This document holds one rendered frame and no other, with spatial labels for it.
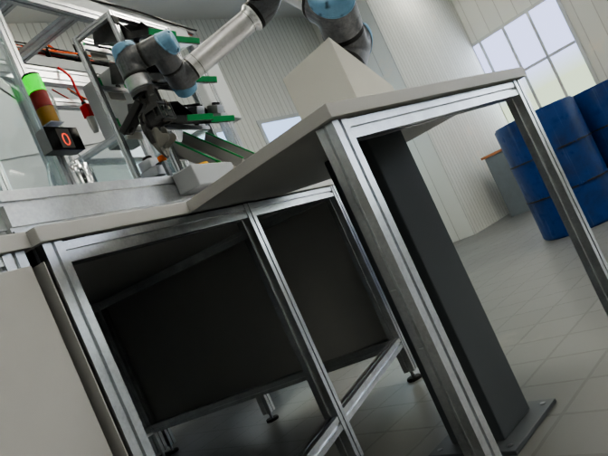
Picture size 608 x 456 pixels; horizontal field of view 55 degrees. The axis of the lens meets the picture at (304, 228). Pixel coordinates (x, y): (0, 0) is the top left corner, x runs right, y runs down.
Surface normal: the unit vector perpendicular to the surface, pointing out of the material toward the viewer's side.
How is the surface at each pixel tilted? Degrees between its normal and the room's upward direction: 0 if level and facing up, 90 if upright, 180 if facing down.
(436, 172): 90
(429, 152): 90
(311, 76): 90
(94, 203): 90
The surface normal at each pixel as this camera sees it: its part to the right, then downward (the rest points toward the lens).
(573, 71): -0.65, 0.26
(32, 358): 0.83, -0.39
